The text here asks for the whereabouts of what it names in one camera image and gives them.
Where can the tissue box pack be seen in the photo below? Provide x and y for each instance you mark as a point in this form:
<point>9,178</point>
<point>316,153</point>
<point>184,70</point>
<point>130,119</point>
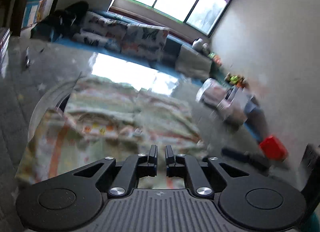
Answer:
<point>235,108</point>

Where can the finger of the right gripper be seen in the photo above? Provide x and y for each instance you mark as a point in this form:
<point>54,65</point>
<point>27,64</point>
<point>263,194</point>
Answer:
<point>255,160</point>

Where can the long butterfly cushion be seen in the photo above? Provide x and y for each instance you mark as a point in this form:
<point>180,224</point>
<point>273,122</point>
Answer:
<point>98,31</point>

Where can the pink white wipes pack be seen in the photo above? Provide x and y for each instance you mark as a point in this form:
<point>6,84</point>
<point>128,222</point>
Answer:
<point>211,92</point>

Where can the green patterned child's shirt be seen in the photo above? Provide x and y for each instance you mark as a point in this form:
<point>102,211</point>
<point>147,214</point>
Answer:
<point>103,118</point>

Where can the blue children's cabinet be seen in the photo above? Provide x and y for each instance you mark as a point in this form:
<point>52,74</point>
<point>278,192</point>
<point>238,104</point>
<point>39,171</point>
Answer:
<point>30,13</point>

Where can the round glass turntable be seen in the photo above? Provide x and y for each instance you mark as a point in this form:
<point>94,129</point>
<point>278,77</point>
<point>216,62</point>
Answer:
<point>56,97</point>

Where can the brown plush toys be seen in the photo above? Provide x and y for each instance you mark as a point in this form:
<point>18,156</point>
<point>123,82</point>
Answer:
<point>236,80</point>

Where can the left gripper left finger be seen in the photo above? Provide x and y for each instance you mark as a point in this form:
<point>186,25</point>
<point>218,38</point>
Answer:
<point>73,199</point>

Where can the black marker pen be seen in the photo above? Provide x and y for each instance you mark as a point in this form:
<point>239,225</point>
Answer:
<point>26,58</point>

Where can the black bag on sofa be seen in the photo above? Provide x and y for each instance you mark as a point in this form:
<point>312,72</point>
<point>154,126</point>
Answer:
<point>60,23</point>

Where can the large butterfly pillow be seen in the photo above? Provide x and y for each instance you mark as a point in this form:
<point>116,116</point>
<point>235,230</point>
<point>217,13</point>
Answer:
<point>144,41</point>

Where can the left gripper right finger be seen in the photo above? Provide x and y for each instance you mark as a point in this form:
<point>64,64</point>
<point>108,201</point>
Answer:
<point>248,200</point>

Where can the red plastic stool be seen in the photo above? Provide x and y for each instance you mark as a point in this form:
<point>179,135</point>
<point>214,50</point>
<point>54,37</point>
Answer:
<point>273,149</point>

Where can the grey plain pillow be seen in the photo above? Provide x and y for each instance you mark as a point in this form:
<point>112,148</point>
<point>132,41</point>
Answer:
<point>193,64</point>

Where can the white plush toy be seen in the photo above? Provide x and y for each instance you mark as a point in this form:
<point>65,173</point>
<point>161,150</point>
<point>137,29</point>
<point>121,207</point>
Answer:
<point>201,46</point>

